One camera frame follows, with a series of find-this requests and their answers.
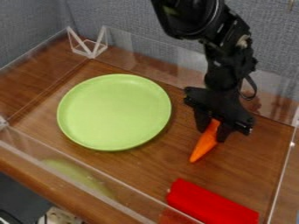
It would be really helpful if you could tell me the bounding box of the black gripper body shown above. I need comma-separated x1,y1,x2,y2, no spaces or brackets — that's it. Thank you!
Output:
183,87,256,135

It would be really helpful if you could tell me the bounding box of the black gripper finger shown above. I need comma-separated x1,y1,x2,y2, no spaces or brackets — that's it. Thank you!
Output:
194,107,211,133
217,122,234,143

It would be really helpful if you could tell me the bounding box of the orange toy carrot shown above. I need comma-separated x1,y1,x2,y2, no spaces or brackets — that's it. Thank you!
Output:
190,119,221,163

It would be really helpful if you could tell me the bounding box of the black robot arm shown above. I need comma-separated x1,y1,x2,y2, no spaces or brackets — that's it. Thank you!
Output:
151,0,258,142

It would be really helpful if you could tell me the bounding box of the light green plate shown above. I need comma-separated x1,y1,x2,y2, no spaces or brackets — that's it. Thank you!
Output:
58,73,173,151

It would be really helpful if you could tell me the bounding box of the red cloth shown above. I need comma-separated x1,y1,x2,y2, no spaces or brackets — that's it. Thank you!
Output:
166,178,260,224

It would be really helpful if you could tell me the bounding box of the clear acrylic enclosure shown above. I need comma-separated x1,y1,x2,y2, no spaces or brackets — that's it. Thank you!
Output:
0,28,299,224

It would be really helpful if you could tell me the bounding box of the clear acrylic corner bracket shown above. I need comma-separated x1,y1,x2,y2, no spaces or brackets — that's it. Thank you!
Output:
67,26,109,59

